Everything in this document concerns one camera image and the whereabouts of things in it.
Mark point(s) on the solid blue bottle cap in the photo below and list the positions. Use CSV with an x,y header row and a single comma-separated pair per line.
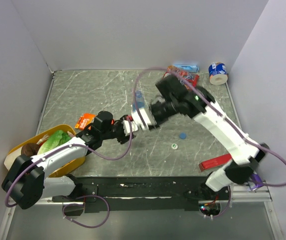
x,y
182,135

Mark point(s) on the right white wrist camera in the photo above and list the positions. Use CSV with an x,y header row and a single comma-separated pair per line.
x,y
144,118

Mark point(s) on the green lettuce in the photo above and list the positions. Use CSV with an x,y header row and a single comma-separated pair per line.
x,y
55,140

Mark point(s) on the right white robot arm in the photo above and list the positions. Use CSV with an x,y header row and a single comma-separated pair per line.
x,y
244,157

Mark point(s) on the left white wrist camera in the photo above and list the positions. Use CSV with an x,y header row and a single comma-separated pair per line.
x,y
129,125

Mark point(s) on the blue label water bottle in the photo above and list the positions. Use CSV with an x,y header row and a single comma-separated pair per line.
x,y
140,100

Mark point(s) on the red snack bag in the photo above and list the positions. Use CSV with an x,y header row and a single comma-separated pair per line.
x,y
192,78

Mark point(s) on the orange razor box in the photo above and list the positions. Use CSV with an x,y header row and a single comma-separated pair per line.
x,y
84,120

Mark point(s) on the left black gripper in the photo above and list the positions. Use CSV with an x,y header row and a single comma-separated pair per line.
x,y
123,138

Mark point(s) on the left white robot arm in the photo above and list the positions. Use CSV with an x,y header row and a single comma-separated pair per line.
x,y
29,180

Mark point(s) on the yellow basket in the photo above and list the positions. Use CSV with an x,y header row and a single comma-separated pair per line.
x,y
66,169

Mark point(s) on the red rectangular box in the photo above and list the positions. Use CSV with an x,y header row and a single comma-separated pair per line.
x,y
214,162

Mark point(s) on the brown white paper roll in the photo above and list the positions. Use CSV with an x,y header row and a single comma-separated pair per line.
x,y
29,150

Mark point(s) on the green white bottle cap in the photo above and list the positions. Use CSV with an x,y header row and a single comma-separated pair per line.
x,y
174,146

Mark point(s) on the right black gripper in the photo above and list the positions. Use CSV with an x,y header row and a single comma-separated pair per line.
x,y
158,122

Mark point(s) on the purple box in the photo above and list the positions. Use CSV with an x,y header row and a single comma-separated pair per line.
x,y
255,182

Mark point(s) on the light blue box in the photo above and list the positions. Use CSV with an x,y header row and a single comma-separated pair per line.
x,y
188,68

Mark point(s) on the black base frame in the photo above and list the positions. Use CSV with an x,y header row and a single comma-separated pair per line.
x,y
142,193

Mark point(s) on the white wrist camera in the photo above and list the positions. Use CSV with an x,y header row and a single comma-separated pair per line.
x,y
129,125
144,118

